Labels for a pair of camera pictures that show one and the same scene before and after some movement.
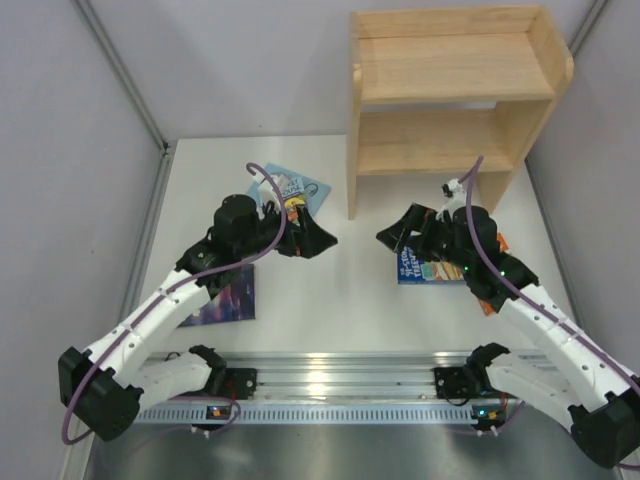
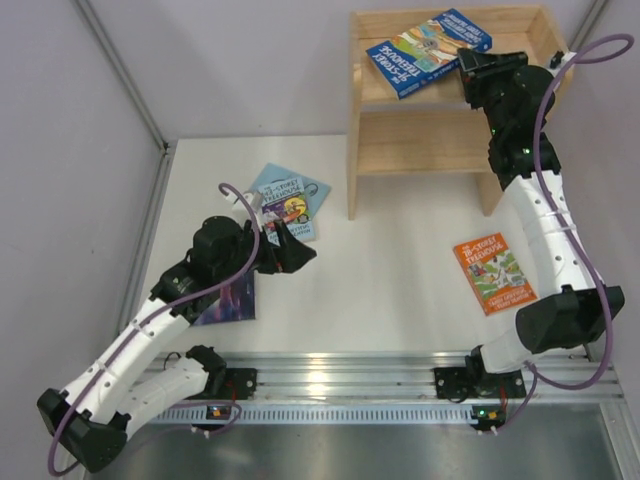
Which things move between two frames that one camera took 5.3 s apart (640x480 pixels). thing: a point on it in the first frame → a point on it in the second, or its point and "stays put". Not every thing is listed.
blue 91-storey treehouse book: x=413 y=270 → x=409 y=58
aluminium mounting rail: x=327 y=389 stays put
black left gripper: x=291 y=233 → x=278 y=250
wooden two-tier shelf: x=431 y=90 stays put
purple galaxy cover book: x=236 y=302 stays put
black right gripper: x=422 y=236 → x=493 y=73
